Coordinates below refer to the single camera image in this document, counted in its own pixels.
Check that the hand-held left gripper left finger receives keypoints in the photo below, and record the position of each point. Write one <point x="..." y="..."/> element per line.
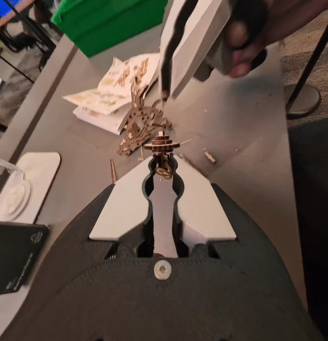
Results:
<point x="121" y="210"/>

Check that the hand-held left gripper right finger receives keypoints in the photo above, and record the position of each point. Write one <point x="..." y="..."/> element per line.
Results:
<point x="204" y="210"/>

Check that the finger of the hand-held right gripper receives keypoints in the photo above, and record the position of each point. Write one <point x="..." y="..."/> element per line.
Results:
<point x="165" y="40"/>
<point x="201" y="40"/>

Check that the wooden gear assembly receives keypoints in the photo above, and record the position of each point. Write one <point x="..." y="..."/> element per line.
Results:
<point x="161" y="145"/>

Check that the wooden model assembly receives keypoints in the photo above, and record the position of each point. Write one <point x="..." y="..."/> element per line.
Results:
<point x="137" y="125"/>

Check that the black model kit box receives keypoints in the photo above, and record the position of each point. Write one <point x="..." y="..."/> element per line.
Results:
<point x="14" y="255"/>

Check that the person's right hand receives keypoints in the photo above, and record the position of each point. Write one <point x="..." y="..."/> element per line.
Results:
<point x="286" y="21"/>

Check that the pale tapered wooden stick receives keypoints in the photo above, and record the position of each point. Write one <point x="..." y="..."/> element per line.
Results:
<point x="113" y="171"/>

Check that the small wooden peg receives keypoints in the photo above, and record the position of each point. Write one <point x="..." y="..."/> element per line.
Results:
<point x="209" y="157"/>

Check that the green plastic bin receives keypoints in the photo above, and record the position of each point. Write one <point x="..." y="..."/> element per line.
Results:
<point x="108" y="21"/>

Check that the instruction booklet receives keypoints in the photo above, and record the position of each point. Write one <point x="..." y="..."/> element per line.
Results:
<point x="108" y="98"/>

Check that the white stand base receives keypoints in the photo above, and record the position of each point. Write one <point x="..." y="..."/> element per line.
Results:
<point x="41" y="170"/>

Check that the black pole stand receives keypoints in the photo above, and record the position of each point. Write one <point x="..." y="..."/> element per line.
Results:
<point x="302" y="102"/>

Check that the black office chair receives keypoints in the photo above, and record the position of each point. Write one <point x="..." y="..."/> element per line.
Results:
<point x="22" y="42"/>

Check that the background table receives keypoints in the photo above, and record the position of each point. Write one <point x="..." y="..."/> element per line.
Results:
<point x="14" y="16"/>

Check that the blue plastic bin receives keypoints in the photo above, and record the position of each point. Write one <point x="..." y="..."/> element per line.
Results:
<point x="6" y="6"/>

